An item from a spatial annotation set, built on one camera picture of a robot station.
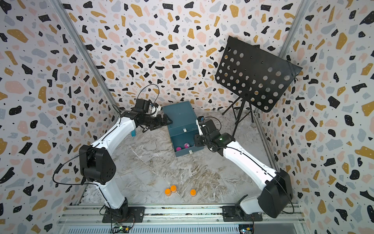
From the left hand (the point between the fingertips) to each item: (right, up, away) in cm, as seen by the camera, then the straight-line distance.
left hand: (168, 123), depth 87 cm
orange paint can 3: (+15, -38, -8) cm, 41 cm away
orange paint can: (+1, -38, -8) cm, 39 cm away
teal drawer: (+6, -11, +6) cm, 14 cm away
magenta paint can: (+6, -15, 0) cm, 16 cm away
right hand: (+17, -8, -7) cm, 20 cm away
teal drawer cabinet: (+9, -3, 0) cm, 10 cm away
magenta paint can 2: (+11, -14, +3) cm, 18 cm away
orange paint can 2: (+4, -36, -7) cm, 37 cm away
